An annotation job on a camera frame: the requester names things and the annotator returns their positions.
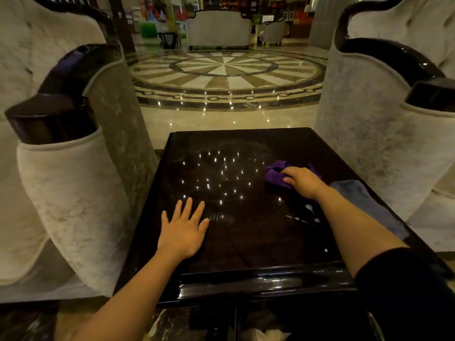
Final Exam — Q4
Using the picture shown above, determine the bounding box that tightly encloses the person's left hand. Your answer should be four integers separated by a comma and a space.
156, 197, 210, 262

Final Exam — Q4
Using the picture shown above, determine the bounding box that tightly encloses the green stool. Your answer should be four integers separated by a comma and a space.
139, 21, 158, 40

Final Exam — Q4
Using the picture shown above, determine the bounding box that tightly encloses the person's left forearm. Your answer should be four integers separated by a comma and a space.
70, 247, 186, 341

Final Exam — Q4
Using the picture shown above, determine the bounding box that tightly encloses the person's right hand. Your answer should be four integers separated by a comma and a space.
281, 167, 328, 201

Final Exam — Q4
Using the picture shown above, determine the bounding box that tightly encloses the dark glossy wooden table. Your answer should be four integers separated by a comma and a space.
113, 127, 455, 310

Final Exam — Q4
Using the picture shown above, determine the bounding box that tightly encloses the cream sofa dark frame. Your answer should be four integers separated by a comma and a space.
185, 9, 254, 51

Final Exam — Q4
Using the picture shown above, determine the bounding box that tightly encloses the purple cleaning cloth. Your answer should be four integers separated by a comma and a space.
264, 160, 322, 191

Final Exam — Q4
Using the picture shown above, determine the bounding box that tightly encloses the small cream armchair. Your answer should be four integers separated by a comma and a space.
257, 17, 288, 47

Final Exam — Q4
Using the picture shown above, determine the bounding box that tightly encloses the white plastic bag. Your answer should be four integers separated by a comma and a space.
239, 328, 291, 341

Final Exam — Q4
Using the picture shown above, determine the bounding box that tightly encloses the cream velvet armchair dark trim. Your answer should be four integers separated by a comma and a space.
0, 0, 159, 304
314, 0, 455, 253

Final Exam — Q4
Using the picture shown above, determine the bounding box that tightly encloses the person's right forearm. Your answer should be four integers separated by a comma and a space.
313, 185, 410, 279

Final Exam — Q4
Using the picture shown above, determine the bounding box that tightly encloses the black sleeve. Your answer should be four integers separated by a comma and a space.
354, 247, 455, 341

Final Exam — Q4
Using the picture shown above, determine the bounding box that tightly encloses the black side table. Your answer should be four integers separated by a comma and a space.
157, 31, 180, 49

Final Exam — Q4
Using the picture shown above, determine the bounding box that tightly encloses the grey-blue cloth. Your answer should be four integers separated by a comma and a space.
329, 179, 410, 242

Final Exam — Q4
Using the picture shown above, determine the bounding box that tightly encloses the grey stone column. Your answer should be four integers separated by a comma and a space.
308, 0, 353, 50

